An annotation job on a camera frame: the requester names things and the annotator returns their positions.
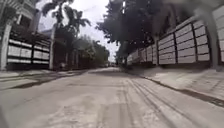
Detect row of trees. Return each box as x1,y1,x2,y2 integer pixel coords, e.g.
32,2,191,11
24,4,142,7
53,33,111,70

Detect white panel fence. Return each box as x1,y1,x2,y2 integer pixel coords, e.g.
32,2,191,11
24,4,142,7
125,4,224,70

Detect grey concrete pavement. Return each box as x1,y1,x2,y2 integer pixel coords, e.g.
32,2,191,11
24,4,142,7
0,68,88,91

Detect large dark trees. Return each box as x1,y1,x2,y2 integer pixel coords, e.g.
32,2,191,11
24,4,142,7
94,0,209,64

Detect pale concrete pavement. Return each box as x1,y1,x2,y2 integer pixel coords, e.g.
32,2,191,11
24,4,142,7
124,66,224,108

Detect pale building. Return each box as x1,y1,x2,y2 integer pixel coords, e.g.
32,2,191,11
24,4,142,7
0,0,43,34

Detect grey concrete road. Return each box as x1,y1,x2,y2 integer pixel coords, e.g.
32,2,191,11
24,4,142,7
0,66,224,128

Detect palm tree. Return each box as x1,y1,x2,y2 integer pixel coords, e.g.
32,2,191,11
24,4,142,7
41,0,92,70

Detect dark gate with white panels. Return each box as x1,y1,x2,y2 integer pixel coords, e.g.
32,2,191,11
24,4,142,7
0,23,56,72

